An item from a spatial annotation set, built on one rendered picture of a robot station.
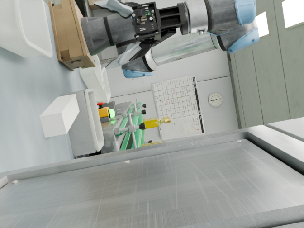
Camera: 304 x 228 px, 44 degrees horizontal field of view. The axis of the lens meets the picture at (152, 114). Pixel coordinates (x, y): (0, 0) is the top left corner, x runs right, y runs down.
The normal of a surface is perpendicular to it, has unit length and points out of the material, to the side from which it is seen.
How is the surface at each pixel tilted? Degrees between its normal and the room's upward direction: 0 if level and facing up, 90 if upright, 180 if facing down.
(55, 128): 90
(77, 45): 90
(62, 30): 90
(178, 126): 90
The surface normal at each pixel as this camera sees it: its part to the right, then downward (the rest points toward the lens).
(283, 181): -0.18, -0.98
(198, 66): 0.01, 0.10
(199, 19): 0.07, 0.40
